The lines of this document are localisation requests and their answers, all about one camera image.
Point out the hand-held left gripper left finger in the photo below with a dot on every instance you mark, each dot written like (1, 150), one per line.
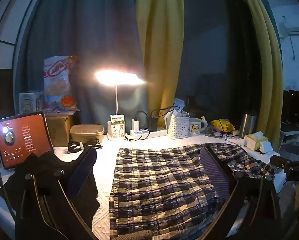
(82, 170)

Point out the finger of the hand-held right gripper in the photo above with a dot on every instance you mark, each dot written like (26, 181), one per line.
(279, 162)

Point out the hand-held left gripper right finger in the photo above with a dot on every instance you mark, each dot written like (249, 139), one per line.
(214, 170)

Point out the plaid pants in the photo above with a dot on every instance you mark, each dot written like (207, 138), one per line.
(159, 180)

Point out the white folded tissue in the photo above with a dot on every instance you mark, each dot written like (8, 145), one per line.
(265, 147)

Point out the yellow green tissue pack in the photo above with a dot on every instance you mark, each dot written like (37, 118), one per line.
(254, 140)

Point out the black cloth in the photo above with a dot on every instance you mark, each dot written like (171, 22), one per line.
(47, 162)

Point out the beige plastic container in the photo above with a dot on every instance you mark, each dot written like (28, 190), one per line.
(85, 133)

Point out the white cream tube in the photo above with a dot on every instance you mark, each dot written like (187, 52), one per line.
(235, 140)

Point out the purple packet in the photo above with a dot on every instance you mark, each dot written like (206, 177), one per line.
(218, 130)

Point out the white oval object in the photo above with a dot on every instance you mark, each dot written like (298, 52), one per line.
(235, 132)

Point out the white bear mug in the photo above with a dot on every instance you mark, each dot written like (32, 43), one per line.
(195, 128)

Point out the yellow snack packet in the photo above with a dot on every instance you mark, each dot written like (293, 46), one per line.
(222, 124)

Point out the cardboard box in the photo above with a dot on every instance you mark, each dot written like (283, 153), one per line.
(58, 130)

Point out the steel thermos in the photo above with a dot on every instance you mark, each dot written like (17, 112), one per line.
(247, 127)

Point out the small bear figurine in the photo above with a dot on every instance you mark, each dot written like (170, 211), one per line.
(203, 118)

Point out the dark shelf unit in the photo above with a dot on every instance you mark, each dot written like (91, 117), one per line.
(294, 110)

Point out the white perforated basket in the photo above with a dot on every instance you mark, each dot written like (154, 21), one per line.
(178, 128)

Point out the green white milk carton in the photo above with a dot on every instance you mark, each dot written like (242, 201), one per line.
(117, 127)

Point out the tablet with red screen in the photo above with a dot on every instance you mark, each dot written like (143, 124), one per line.
(19, 140)

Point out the white power strip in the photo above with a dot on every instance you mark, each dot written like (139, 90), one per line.
(154, 133)

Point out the crumpled white tissue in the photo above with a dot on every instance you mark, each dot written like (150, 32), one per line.
(179, 103)

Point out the small printed box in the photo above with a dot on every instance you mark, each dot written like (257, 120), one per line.
(29, 102)

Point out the printed snack bag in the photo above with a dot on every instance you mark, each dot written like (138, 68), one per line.
(57, 87)

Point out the brown knit cloth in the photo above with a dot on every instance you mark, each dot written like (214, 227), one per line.
(144, 235)

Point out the white desk lamp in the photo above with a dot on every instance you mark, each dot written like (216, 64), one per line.
(117, 77)

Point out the yellow curtain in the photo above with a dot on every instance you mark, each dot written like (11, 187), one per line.
(162, 42)
(269, 55)

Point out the dark window pane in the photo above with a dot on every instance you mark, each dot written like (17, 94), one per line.
(209, 55)

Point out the blue curtain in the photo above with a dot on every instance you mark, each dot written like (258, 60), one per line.
(89, 30)

